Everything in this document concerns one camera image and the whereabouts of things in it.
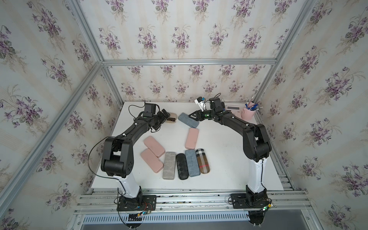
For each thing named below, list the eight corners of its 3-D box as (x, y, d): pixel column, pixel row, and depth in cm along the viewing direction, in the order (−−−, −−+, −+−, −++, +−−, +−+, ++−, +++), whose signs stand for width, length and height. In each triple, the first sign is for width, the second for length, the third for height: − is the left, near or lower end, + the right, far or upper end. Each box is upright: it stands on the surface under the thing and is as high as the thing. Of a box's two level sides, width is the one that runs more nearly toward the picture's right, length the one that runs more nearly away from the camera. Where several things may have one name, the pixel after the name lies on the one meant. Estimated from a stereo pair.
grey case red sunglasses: (162, 179, 82) (162, 178, 80) (165, 153, 92) (164, 152, 90) (174, 179, 82) (174, 178, 80) (175, 153, 92) (175, 152, 90)
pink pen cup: (240, 120, 113) (246, 110, 103) (238, 113, 118) (243, 102, 108) (253, 121, 113) (260, 110, 103) (250, 113, 118) (256, 102, 108)
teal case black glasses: (189, 177, 83) (189, 175, 81) (185, 152, 93) (185, 150, 91) (200, 175, 84) (201, 174, 81) (195, 150, 94) (195, 148, 92)
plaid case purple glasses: (200, 174, 84) (201, 172, 82) (195, 151, 94) (195, 149, 91) (210, 172, 85) (211, 170, 82) (203, 149, 94) (204, 147, 92)
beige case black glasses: (179, 180, 82) (178, 179, 80) (175, 155, 92) (175, 154, 90) (189, 178, 83) (189, 177, 81) (185, 154, 92) (185, 152, 90)
